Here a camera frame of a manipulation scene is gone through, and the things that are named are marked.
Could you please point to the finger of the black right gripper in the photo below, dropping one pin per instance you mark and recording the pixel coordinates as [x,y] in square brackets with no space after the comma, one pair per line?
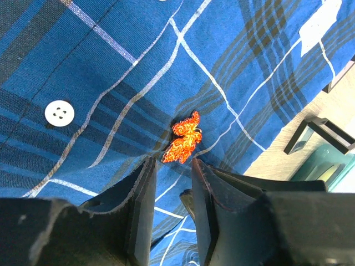
[253,186]

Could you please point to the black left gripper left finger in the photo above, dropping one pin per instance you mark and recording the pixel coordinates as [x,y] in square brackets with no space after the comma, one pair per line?
[112,228]

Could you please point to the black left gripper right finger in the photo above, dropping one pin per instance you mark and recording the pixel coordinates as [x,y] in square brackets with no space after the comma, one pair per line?
[276,228]

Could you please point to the orange leaf brooch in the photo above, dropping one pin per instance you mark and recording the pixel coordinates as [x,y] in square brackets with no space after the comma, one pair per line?
[188,136]

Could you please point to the blue plaid shirt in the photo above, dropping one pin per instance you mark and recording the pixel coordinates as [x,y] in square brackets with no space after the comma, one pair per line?
[91,88]

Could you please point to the teal plastic bin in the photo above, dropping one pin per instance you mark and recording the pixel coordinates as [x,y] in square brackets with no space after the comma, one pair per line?
[327,164]

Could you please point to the small black tilted frame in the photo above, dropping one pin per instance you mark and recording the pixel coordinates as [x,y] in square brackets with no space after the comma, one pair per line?
[326,130]

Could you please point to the black square frame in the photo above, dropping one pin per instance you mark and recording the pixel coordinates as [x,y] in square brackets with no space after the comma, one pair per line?
[328,88]

